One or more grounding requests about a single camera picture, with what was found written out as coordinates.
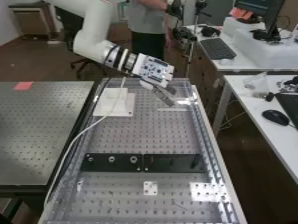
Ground dark grey five-finger robot hand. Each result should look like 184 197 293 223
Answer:
132 53 178 108

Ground small white box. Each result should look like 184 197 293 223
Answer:
92 87 136 118

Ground person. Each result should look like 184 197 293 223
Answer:
125 0 186 62

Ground black tripod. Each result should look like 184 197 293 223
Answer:
184 0 213 74

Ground black keyboard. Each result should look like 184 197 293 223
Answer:
274 92 298 130
198 37 238 61

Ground black office chair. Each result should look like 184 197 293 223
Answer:
55 5 111 80

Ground white computer mouse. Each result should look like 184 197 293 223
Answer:
218 58 237 66

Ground black headphones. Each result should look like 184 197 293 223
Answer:
200 25 222 38

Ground white desk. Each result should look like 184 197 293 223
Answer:
185 23 298 73
212 73 298 185

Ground clear plastic bag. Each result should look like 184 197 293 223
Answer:
242 71 272 98

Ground orange sticky note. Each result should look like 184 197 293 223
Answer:
229 7 254 21

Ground black plate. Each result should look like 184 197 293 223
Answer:
80 152 209 174

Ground clear box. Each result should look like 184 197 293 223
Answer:
37 77 248 224

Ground red tape patch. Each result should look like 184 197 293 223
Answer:
12 81 35 91

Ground brown wooden cabinet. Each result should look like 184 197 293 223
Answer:
8 1 57 40

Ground black computer mouse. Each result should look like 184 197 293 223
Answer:
261 109 291 127

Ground black computer monitor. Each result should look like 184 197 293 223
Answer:
233 0 287 42

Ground white cable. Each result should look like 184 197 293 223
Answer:
43 77 128 209

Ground small white square bracket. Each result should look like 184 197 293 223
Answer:
142 180 160 196

